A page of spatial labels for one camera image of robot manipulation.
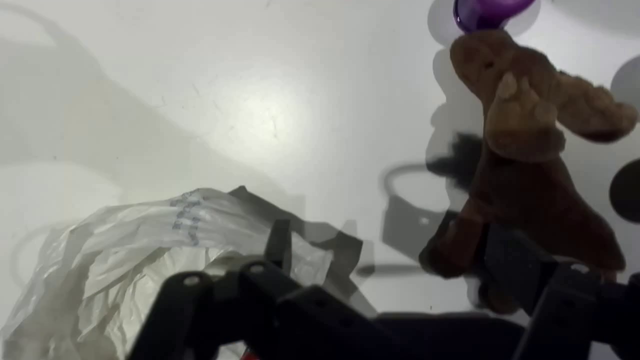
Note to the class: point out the white plastic bag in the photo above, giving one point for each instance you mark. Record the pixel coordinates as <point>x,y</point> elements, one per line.
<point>120,260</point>

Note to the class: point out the brown plush toy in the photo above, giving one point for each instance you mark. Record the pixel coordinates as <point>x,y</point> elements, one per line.
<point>533,166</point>

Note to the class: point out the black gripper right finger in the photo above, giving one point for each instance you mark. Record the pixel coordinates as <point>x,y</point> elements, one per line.
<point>580,321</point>

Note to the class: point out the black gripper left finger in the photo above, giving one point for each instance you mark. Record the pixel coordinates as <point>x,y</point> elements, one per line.
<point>220,312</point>

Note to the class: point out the purple dough tub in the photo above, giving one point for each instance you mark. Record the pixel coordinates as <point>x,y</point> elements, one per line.
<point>490,10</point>

